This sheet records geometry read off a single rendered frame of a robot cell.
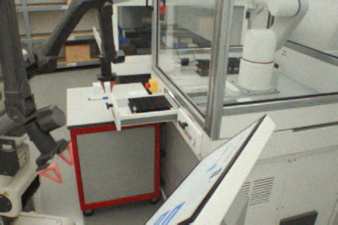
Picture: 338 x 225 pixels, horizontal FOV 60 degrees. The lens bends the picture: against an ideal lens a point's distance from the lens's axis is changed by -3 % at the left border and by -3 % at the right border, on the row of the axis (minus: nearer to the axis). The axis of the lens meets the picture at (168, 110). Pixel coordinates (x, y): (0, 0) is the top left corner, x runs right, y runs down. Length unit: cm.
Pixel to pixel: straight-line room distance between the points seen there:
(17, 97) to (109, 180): 129
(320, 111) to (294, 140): 18
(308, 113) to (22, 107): 120
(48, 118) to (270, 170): 109
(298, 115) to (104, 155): 118
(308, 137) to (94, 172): 130
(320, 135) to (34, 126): 130
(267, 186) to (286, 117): 40
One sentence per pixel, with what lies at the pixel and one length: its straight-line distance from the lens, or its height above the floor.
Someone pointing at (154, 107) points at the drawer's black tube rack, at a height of 90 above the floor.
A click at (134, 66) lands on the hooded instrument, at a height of 88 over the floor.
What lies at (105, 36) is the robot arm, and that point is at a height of 133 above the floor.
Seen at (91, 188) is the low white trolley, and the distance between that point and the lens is 212.
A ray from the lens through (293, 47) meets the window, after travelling 135.
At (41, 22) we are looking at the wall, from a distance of 568.
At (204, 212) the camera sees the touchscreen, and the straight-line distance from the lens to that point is 58.
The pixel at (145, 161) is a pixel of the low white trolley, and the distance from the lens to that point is 207.
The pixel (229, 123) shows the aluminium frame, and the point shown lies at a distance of 129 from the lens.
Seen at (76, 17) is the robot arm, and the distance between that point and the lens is 121.
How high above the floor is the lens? 159
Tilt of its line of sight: 25 degrees down
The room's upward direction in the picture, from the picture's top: 2 degrees clockwise
